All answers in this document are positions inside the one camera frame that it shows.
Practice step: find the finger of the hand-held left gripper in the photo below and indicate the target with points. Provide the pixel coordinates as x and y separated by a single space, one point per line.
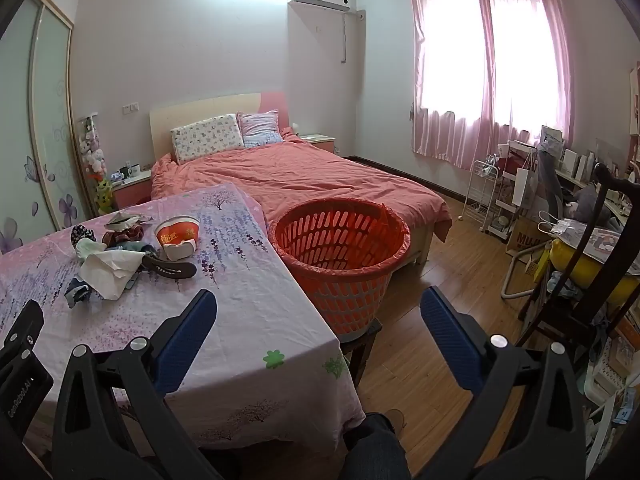
25 325

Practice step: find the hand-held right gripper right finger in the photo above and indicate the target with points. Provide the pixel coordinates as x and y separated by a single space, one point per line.
445 340

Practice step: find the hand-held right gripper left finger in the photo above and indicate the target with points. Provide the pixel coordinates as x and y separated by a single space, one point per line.
187 340

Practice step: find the black hair clip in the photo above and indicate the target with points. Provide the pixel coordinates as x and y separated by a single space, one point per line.
170 270

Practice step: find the white tissue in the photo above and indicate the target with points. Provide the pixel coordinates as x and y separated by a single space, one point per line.
107 272

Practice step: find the pale green towel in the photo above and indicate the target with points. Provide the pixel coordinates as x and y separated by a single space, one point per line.
90 249

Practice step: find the orange plastic basket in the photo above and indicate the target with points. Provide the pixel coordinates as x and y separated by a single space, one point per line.
350 305

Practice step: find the grey-blue cloth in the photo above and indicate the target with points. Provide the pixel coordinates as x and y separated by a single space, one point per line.
137 249

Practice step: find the red white paper noodle cup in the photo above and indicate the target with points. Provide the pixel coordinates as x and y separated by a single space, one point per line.
175 235

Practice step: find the black floral scrunchie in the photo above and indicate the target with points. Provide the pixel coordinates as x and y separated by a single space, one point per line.
82 232

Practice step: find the dark red plaid scrunchie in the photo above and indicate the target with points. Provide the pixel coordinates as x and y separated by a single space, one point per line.
120 237

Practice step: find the silver snack wrapper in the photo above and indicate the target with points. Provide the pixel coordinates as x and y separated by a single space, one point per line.
122 220

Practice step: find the pink floral tablecloth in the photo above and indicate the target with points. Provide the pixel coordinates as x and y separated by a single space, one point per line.
250 310

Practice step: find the dark wooden stool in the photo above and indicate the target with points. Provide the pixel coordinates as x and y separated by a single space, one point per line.
362 347

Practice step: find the brown shoe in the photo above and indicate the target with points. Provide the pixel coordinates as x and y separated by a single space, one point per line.
396 417

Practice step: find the brown paper bag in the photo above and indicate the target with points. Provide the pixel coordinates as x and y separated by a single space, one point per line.
525 240

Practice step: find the person's leg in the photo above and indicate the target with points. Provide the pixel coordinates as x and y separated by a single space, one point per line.
370 450

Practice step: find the yellow cushion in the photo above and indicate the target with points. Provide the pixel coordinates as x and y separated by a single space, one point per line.
560 256

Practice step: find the green plush toy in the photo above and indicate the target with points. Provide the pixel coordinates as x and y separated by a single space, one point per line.
104 192

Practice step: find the pink nightstand with mug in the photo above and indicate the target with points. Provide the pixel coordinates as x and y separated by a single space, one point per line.
132 192

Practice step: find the white plastic bag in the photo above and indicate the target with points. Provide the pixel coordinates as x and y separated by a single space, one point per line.
565 230

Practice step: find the white paper bag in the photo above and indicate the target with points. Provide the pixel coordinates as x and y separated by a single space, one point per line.
525 187

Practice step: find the white mug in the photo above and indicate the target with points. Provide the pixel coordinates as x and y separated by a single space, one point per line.
134 170

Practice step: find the clear tube of plush toys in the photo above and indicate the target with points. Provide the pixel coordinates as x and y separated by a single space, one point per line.
92 152

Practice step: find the printed magazine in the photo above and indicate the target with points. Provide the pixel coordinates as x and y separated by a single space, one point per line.
607 245

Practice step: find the white floral pillow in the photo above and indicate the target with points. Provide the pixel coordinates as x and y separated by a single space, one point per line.
205 137

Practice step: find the salmon duvet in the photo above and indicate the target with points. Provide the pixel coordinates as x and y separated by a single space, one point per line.
310 175

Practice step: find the white shelving cart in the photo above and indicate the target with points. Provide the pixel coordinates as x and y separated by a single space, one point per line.
520 147

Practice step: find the pink curtain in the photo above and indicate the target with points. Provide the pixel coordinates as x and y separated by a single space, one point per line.
550 60
425 130

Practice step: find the floral sliding-door wardrobe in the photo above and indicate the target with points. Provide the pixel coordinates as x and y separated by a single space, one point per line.
50 110

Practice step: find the dark wooden chair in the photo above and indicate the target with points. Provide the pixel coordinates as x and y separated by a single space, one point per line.
606 185

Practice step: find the pink blue striped pillow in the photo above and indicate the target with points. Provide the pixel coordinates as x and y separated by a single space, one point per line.
260 127

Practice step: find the pink nightstand with book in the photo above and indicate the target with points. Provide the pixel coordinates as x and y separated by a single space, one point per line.
322 144

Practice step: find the cream and pink headboard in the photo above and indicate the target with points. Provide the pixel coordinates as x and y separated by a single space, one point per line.
210 105

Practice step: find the white metal tube frame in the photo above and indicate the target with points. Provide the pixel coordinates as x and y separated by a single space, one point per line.
506 280

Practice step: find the wooden bed frame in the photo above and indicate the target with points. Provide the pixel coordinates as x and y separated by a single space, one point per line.
417 250

